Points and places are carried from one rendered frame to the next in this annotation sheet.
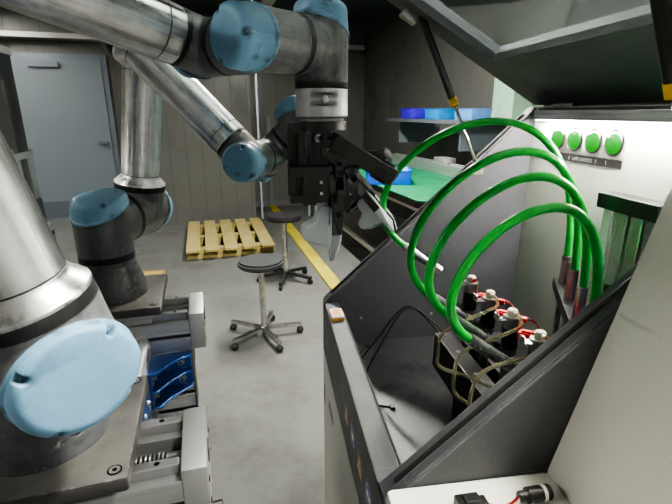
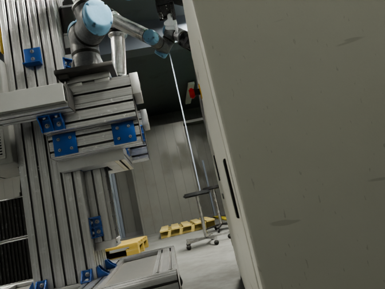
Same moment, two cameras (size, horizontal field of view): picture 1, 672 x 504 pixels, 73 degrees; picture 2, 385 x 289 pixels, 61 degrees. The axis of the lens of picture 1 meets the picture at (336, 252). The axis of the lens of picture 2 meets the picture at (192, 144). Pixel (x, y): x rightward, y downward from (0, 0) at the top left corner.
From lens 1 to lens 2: 1.23 m
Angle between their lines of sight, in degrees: 29
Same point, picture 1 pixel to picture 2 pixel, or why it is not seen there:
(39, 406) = (90, 12)
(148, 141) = (121, 59)
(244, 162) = (150, 34)
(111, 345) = (105, 7)
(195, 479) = (133, 76)
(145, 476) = (118, 78)
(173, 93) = (125, 24)
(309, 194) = (162, 10)
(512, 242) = not seen: hidden behind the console
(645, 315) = not seen: outside the picture
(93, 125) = not seen: hidden behind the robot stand
